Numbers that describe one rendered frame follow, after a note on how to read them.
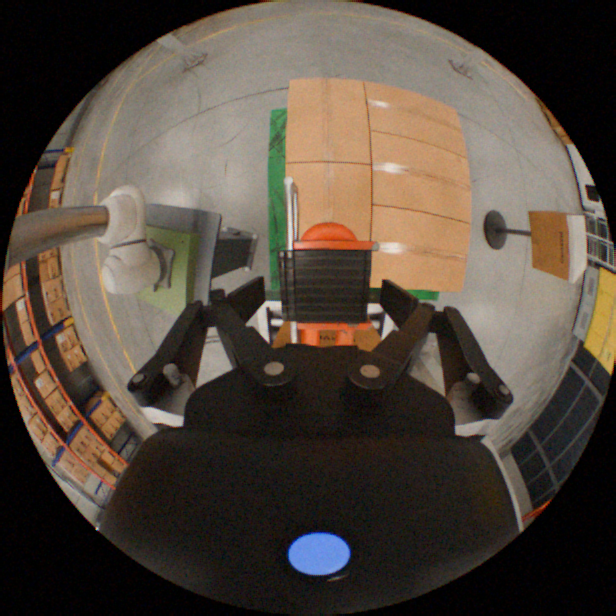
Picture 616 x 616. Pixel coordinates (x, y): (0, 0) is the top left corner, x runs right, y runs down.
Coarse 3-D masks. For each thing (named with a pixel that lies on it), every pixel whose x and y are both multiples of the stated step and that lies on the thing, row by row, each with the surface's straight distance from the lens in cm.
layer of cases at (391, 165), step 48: (288, 96) 120; (336, 96) 118; (384, 96) 126; (288, 144) 99; (336, 144) 98; (384, 144) 103; (432, 144) 118; (336, 192) 88; (384, 192) 93; (432, 192) 105; (384, 240) 90; (432, 240) 102; (432, 288) 106
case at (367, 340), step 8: (288, 320) 77; (280, 328) 71; (288, 328) 71; (280, 336) 65; (288, 336) 65; (320, 336) 66; (328, 336) 67; (360, 336) 71; (368, 336) 72; (376, 336) 73; (280, 344) 61; (320, 344) 62; (328, 344) 62; (360, 344) 65; (368, 344) 66; (376, 344) 68
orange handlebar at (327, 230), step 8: (320, 224) 17; (328, 224) 17; (336, 224) 17; (312, 232) 17; (320, 232) 17; (328, 232) 17; (336, 232) 17; (344, 232) 17; (352, 232) 18; (352, 240) 17; (304, 336) 20; (312, 336) 19; (336, 336) 20; (344, 336) 20; (352, 336) 20; (312, 344) 20; (336, 344) 21; (344, 344) 20; (352, 344) 21
